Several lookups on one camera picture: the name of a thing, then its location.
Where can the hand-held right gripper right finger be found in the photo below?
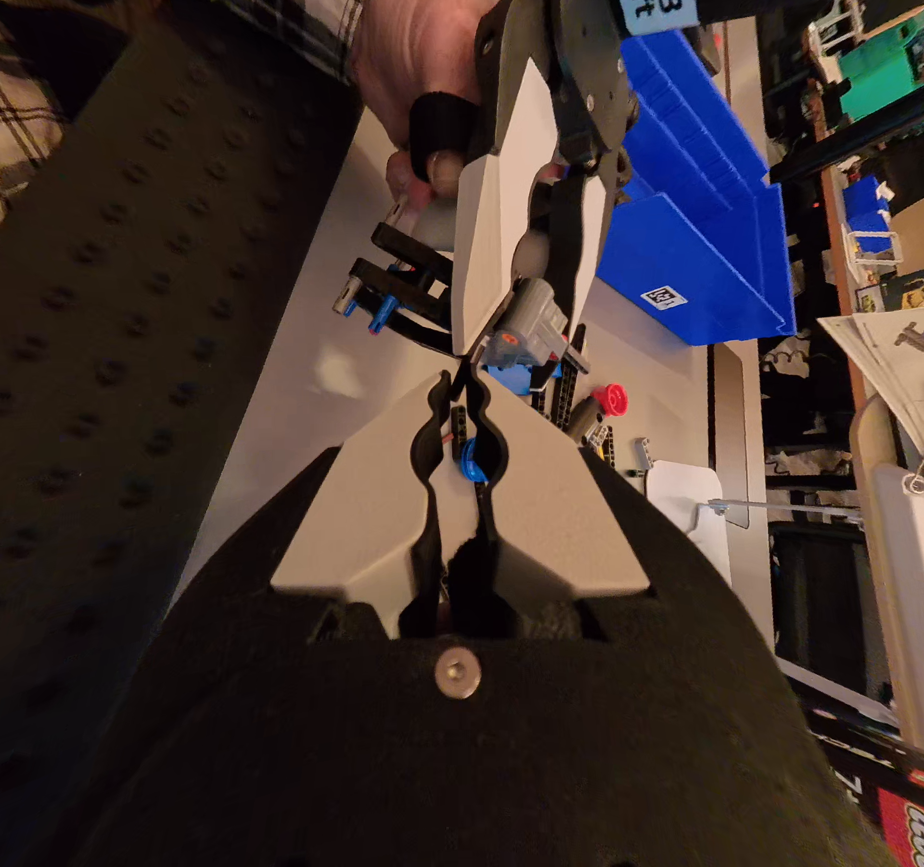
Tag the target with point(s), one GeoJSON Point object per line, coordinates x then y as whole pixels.
{"type": "Point", "coordinates": [570, 520]}

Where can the tan wooden board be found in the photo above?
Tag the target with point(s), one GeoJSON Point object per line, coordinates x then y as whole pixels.
{"type": "Point", "coordinates": [870, 434]}

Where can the black toy cylinder piece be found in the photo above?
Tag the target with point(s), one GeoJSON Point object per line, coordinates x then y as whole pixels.
{"type": "Point", "coordinates": [583, 425]}

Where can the person's plaid shirt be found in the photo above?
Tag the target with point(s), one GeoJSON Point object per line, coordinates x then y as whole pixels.
{"type": "Point", "coordinates": [29, 123]}

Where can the person's left hand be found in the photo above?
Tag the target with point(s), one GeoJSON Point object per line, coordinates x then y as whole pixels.
{"type": "Point", "coordinates": [419, 36]}

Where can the white book stand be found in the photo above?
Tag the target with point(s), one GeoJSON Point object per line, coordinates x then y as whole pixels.
{"type": "Point", "coordinates": [678, 506]}

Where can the black dimpled mat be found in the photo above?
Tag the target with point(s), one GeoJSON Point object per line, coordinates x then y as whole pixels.
{"type": "Point", "coordinates": [144, 376]}

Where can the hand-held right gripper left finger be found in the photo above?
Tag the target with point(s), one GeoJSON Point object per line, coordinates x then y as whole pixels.
{"type": "Point", "coordinates": [346, 520]}

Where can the short black holed toy beam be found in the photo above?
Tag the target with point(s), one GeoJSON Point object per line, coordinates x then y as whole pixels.
{"type": "Point", "coordinates": [459, 430]}

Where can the instruction booklet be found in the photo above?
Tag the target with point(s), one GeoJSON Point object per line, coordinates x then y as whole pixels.
{"type": "Point", "coordinates": [888, 361]}

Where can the light grey angled toy beam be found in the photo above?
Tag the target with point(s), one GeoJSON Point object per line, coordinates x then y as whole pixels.
{"type": "Point", "coordinates": [644, 454]}

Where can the grey desk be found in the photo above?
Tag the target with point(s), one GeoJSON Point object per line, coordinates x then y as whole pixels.
{"type": "Point", "coordinates": [325, 318]}

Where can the toy set box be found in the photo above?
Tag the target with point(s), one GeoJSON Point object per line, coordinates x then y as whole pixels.
{"type": "Point", "coordinates": [895, 824]}

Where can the red toy wheel hub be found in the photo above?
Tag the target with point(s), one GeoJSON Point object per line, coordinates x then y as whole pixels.
{"type": "Point", "coordinates": [612, 399]}

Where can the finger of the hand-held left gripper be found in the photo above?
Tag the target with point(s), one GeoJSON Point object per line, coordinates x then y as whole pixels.
{"type": "Point", "coordinates": [585, 246]}
{"type": "Point", "coordinates": [491, 231]}

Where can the white toy connector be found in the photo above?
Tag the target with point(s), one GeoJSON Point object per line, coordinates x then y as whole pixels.
{"type": "Point", "coordinates": [599, 435]}

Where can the small blue toy brick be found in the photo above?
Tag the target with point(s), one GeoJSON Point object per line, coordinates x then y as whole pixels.
{"type": "Point", "coordinates": [473, 459]}

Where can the toy brick motor assembly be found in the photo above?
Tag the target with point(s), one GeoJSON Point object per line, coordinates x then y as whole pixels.
{"type": "Point", "coordinates": [527, 325]}

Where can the small blue storage bin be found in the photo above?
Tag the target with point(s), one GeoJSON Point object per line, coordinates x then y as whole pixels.
{"type": "Point", "coordinates": [863, 210]}

